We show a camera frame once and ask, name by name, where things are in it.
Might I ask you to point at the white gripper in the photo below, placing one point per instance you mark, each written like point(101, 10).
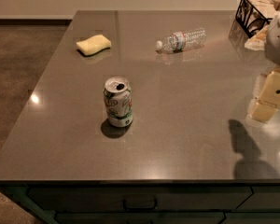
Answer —
point(279, 39)

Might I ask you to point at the white green 7up can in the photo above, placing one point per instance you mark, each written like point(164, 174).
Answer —
point(118, 101)

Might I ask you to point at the yellow sponge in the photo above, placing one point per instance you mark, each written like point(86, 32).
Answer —
point(94, 44)

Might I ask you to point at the white paper napkin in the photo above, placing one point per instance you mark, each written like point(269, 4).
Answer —
point(257, 41)

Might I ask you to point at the clear plastic water bottle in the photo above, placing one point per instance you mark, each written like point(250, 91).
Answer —
point(182, 40)

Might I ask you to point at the dark drawer with handle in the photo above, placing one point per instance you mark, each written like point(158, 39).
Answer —
point(141, 198)

